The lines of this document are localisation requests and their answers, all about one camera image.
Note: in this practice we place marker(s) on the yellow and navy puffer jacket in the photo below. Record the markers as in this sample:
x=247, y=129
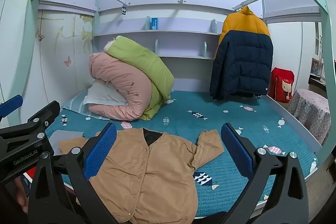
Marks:
x=241, y=64

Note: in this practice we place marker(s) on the white wardrobe with butterfly decals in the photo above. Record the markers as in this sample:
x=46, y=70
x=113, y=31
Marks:
x=52, y=56

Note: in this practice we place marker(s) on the grey cloth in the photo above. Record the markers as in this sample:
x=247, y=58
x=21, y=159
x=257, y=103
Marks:
x=63, y=137

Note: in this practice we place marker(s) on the tan cardigan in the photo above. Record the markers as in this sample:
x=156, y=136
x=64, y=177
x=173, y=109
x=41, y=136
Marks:
x=147, y=174

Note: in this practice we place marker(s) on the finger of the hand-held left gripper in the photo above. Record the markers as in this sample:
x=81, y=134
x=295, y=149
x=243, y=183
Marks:
x=47, y=112
x=10, y=106

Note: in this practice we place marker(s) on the blue striped pillow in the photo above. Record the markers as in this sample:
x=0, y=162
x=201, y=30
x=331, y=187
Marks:
x=76, y=106

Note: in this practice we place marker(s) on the lilac wall shelf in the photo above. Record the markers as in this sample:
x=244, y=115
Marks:
x=157, y=33

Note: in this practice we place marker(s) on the black hanging tag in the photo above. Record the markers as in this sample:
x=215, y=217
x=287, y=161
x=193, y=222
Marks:
x=124, y=10

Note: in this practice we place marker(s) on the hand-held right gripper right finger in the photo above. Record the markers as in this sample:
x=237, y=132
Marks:
x=236, y=153

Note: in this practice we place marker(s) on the teal printed bed sheet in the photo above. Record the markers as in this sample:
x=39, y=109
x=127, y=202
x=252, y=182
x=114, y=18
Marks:
x=183, y=113

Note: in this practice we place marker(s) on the red bag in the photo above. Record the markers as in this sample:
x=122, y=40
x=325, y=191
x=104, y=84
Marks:
x=282, y=85

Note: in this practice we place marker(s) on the blue box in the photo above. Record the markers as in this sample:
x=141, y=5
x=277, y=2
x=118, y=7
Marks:
x=154, y=23

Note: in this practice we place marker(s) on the white pillow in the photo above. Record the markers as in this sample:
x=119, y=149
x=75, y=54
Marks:
x=102, y=95

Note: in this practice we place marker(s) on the clothes hanger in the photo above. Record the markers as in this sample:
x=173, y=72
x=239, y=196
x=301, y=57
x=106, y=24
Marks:
x=229, y=13

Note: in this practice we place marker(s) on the green quilt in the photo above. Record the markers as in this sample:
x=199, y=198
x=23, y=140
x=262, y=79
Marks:
x=147, y=66

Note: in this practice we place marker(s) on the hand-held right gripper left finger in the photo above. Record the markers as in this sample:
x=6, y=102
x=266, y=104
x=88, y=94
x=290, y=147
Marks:
x=102, y=150

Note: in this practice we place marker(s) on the patterned cloth-covered stool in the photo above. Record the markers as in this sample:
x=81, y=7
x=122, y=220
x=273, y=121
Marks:
x=312, y=113

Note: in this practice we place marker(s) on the pink quilt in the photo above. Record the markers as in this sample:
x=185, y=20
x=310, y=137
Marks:
x=123, y=87

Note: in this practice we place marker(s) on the person's left hand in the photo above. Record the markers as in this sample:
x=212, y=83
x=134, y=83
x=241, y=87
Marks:
x=22, y=197

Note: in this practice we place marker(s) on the small framed picture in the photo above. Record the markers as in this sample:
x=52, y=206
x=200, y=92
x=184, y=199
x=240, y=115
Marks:
x=316, y=66

